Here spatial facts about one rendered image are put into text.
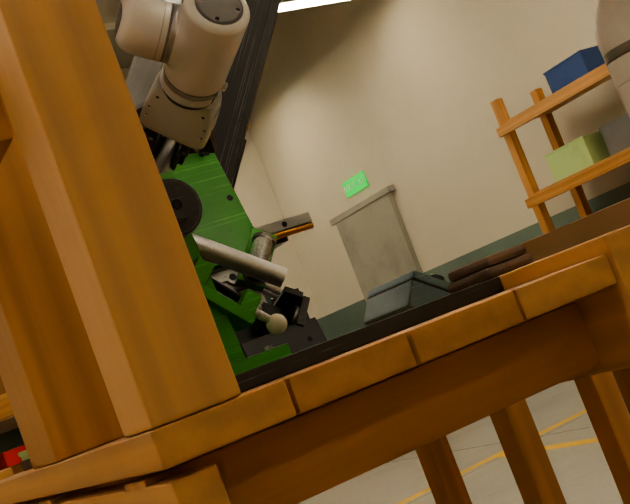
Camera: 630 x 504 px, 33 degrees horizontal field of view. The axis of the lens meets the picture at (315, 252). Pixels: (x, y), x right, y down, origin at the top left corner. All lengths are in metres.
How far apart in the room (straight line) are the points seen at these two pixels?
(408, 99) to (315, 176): 1.94
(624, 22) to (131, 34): 0.67
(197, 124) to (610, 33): 0.58
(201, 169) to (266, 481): 0.79
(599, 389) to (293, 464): 0.99
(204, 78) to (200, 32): 0.08
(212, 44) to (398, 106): 8.81
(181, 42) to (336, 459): 0.56
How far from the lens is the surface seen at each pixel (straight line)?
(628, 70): 1.54
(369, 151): 10.62
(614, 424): 1.97
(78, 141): 0.97
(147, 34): 1.35
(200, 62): 1.36
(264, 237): 1.64
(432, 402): 1.14
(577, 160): 7.85
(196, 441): 0.94
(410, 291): 1.63
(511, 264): 1.41
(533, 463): 1.85
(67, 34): 1.01
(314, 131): 11.34
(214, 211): 1.69
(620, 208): 1.43
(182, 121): 1.48
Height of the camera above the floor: 0.89
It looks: 5 degrees up
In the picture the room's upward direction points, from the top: 21 degrees counter-clockwise
